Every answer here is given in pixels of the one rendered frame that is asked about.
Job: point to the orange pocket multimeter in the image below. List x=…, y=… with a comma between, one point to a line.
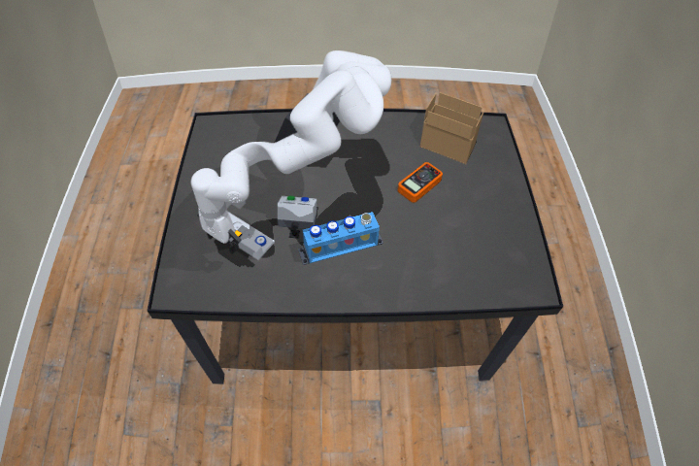
x=419, y=182

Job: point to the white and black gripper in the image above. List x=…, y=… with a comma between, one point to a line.
x=220, y=228

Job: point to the white button housing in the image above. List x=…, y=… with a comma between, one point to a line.
x=296, y=212

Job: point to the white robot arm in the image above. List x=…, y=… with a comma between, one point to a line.
x=317, y=135

